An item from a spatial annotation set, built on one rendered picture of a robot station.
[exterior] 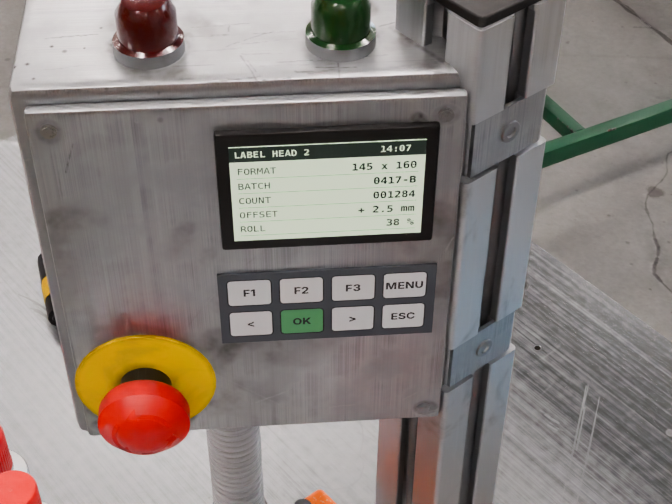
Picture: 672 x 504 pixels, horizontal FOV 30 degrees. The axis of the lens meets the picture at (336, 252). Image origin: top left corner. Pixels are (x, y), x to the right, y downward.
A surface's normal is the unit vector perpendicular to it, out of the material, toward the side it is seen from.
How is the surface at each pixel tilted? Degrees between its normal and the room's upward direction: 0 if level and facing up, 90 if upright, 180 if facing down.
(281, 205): 90
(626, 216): 0
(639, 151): 0
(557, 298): 0
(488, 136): 90
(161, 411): 55
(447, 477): 90
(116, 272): 90
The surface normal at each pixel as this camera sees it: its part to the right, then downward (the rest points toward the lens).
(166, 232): 0.07, 0.67
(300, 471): 0.00, -0.73
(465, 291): 0.63, 0.52
